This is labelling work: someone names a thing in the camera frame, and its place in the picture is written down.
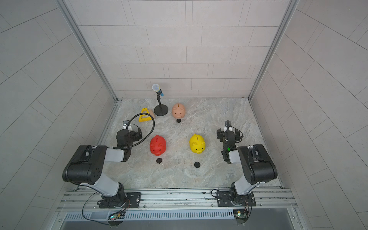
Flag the red piggy bank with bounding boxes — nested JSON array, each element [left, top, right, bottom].
[[149, 135, 167, 156]]

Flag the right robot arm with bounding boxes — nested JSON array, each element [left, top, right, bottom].
[[216, 121, 278, 207]]

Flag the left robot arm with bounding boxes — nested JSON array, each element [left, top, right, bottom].
[[62, 127, 143, 209]]

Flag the yellow piggy bank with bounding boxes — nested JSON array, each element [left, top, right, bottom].
[[189, 134, 206, 154]]

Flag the pink piggy bank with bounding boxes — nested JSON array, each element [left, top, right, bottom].
[[172, 103, 186, 119]]

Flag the yellow triangular block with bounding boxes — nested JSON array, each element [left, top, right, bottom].
[[139, 108, 152, 123]]

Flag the small wooden block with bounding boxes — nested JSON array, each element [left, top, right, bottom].
[[149, 109, 156, 119]]

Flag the black microphone stand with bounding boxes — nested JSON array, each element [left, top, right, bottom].
[[152, 84, 168, 117]]

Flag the right circuit board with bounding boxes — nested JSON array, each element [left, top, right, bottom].
[[233, 209, 248, 225]]

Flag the circuit board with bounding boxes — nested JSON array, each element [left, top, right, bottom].
[[233, 209, 248, 225], [108, 212, 126, 221]]

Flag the left circuit board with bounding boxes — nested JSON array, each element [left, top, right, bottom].
[[108, 212, 126, 221]]

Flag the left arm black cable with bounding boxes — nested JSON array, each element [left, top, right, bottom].
[[113, 113, 156, 150]]

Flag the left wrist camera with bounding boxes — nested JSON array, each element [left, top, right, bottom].
[[123, 120, 133, 131]]

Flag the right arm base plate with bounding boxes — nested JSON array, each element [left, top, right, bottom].
[[212, 189, 256, 207]]

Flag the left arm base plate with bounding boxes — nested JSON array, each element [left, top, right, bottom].
[[97, 192, 141, 209]]

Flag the aluminium mounting rail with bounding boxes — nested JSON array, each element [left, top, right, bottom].
[[56, 186, 298, 213]]

